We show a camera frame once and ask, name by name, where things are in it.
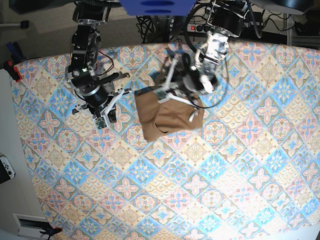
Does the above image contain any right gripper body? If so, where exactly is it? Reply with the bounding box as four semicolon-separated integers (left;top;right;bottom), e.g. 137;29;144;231
106;107;117;124

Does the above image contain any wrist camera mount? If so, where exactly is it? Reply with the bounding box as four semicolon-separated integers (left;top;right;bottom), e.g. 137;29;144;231
153;53;200;122
71;89;133;130

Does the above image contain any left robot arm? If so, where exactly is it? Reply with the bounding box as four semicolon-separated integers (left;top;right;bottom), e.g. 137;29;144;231
173;0;250;96

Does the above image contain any red black clamp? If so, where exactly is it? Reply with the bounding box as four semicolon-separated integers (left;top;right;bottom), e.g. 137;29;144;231
3;60;22;82

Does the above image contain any white power strip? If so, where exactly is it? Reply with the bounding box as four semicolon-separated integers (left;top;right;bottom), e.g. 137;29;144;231
187;23;211;33

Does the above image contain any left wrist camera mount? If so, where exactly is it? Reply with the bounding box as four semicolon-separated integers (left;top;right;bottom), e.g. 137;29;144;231
153;53;200;122

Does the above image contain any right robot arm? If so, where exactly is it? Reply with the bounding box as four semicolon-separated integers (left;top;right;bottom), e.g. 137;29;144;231
65;0;124;129

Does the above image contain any black caster wheel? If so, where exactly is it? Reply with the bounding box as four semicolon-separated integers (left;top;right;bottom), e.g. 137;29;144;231
20;20;30;29

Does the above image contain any black clamp bottom left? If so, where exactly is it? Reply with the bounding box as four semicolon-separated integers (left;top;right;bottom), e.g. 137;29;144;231
39;223;63;240

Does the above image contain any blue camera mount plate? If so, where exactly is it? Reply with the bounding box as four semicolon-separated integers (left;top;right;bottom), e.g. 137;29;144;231
119;0;196;16

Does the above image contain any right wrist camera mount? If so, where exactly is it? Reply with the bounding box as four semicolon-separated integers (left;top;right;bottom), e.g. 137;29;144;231
71;89;133;130

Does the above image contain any brown t-shirt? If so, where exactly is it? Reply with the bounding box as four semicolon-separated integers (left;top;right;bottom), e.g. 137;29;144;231
134;86;204;142

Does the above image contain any patterned tile tablecloth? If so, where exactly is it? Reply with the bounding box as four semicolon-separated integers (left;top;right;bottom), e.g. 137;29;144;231
11;42;320;240

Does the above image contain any white vent box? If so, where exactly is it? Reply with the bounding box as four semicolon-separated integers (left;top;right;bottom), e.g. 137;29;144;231
13;213;50;240

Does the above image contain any white game controller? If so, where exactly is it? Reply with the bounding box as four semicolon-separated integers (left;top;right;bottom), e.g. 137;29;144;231
0;155;16;184

